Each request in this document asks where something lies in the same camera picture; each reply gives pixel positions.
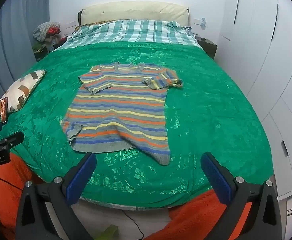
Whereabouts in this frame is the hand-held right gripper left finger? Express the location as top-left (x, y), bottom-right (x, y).
top-left (16, 152), bottom-right (97, 240)

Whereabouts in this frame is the green floor object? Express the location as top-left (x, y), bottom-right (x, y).
top-left (105, 225), bottom-right (118, 240)

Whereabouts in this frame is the dark nightstand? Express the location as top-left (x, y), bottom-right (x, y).
top-left (195, 35), bottom-right (218, 60)

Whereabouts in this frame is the orange fleece blanket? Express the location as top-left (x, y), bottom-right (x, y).
top-left (0, 152), bottom-right (252, 240)

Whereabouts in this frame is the cream padded headboard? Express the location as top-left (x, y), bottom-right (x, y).
top-left (78, 1), bottom-right (189, 27)

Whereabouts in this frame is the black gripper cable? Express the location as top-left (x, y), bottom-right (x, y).
top-left (0, 175), bottom-right (25, 191)

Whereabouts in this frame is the white brown patterned pillow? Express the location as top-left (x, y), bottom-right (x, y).
top-left (0, 69), bottom-right (46, 117)

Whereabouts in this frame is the striped knit sweater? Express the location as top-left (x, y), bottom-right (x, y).
top-left (60, 62), bottom-right (184, 166)

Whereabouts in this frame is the grey blue curtain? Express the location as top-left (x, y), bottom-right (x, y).
top-left (0, 0), bottom-right (52, 120)

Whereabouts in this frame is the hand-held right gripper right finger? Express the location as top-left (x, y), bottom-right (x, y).
top-left (200, 152), bottom-right (282, 240)

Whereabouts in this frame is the white wardrobe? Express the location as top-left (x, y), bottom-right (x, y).
top-left (218, 0), bottom-right (292, 218)

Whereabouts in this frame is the green plaid bed sheet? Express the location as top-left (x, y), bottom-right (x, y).
top-left (53, 19), bottom-right (202, 52)

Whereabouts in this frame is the green floral blanket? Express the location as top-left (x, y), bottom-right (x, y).
top-left (10, 41), bottom-right (274, 209)

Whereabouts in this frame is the grey knit hat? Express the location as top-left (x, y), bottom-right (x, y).
top-left (33, 21), bottom-right (61, 42)

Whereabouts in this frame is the pile of clothes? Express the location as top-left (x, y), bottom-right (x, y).
top-left (32, 21), bottom-right (68, 62)

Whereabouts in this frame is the black floor cable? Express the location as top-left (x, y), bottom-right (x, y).
top-left (121, 209), bottom-right (145, 239)

